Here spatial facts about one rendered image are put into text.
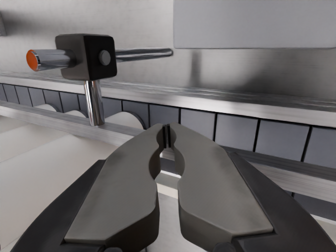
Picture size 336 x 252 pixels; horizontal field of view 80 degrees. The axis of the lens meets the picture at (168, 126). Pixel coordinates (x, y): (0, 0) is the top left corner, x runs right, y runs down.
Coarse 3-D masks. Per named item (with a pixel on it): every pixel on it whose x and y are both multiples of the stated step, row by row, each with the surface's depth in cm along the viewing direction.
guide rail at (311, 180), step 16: (0, 112) 22; (16, 112) 21; (32, 112) 19; (48, 112) 19; (64, 128) 18; (80, 128) 17; (96, 128) 16; (112, 128) 15; (128, 128) 15; (256, 160) 11; (272, 160) 11; (288, 160) 11; (272, 176) 11; (288, 176) 10; (304, 176) 10; (320, 176) 10; (304, 192) 10; (320, 192) 10
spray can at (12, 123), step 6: (42, 108) 29; (48, 108) 30; (54, 108) 30; (0, 120) 25; (6, 120) 25; (12, 120) 25; (18, 120) 26; (0, 126) 24; (6, 126) 25; (12, 126) 25; (18, 126) 26; (0, 132) 24
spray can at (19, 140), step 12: (12, 132) 21; (24, 132) 21; (36, 132) 22; (48, 132) 23; (60, 132) 24; (0, 144) 19; (12, 144) 20; (24, 144) 21; (36, 144) 22; (0, 156) 19; (12, 156) 20
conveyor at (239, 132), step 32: (0, 96) 38; (32, 96) 33; (64, 96) 29; (192, 128) 21; (224, 128) 20; (256, 128) 18; (288, 128) 17; (320, 128) 16; (160, 160) 25; (320, 160) 17; (288, 192) 19
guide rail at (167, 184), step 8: (160, 176) 22; (168, 176) 22; (160, 184) 21; (168, 184) 21; (176, 184) 21; (160, 192) 22; (168, 192) 21; (176, 192) 20; (320, 224) 16; (328, 224) 16; (328, 232) 16
